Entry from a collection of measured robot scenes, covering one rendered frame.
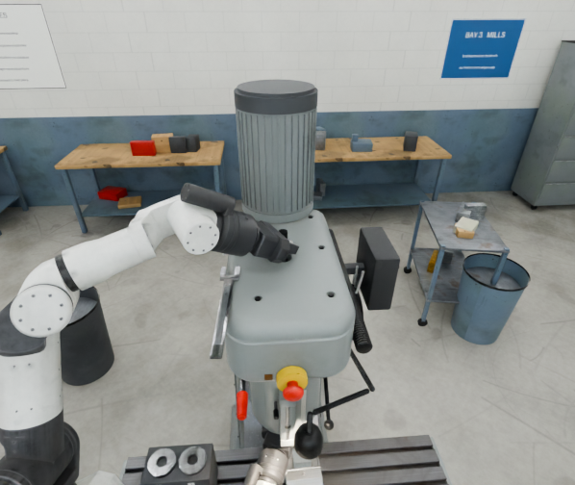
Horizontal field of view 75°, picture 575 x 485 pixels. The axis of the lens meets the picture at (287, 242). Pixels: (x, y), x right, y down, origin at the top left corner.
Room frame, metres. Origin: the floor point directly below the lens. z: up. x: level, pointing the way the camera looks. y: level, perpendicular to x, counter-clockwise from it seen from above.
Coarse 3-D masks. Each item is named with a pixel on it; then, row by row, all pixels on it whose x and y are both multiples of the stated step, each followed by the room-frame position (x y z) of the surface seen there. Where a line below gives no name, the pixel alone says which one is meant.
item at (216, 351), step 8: (224, 272) 0.63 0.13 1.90; (224, 280) 0.60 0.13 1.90; (232, 280) 0.60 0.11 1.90; (224, 288) 0.58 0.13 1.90; (232, 288) 0.58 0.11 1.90; (224, 296) 0.55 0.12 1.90; (224, 304) 0.53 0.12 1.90; (224, 312) 0.51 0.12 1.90; (216, 320) 0.48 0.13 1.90; (224, 320) 0.48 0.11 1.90; (216, 328) 0.47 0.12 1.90; (224, 328) 0.47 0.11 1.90; (216, 336) 0.45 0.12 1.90; (224, 336) 0.45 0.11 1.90; (216, 344) 0.43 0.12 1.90; (216, 352) 0.41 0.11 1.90
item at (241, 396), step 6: (240, 378) 0.51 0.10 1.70; (240, 384) 0.49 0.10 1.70; (240, 390) 0.48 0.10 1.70; (240, 396) 0.46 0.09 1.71; (246, 396) 0.46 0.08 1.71; (240, 402) 0.45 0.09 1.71; (246, 402) 0.45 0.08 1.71; (240, 408) 0.44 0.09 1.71; (246, 408) 0.44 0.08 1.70; (240, 414) 0.42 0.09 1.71; (246, 414) 0.43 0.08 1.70; (240, 420) 0.42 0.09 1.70
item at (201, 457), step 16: (160, 448) 0.69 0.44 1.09; (176, 448) 0.69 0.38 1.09; (192, 448) 0.69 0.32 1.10; (208, 448) 0.69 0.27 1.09; (160, 464) 0.64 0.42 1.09; (176, 464) 0.64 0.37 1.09; (192, 464) 0.64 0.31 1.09; (208, 464) 0.64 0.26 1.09; (144, 480) 0.59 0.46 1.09; (160, 480) 0.59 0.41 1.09; (176, 480) 0.59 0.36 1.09; (192, 480) 0.59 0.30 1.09; (208, 480) 0.59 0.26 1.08
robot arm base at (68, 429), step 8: (64, 424) 0.38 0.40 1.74; (64, 432) 0.37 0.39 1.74; (72, 432) 0.38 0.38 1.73; (72, 440) 0.37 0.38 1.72; (72, 456) 0.35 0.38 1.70; (72, 464) 0.35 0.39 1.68; (0, 472) 0.27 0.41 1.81; (8, 472) 0.27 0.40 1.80; (16, 472) 0.28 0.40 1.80; (64, 472) 0.33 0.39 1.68; (72, 472) 0.33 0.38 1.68; (0, 480) 0.26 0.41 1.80; (8, 480) 0.26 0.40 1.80; (16, 480) 0.26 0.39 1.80; (24, 480) 0.27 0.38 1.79; (56, 480) 0.32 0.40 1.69; (64, 480) 0.32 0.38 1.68; (72, 480) 0.33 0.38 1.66
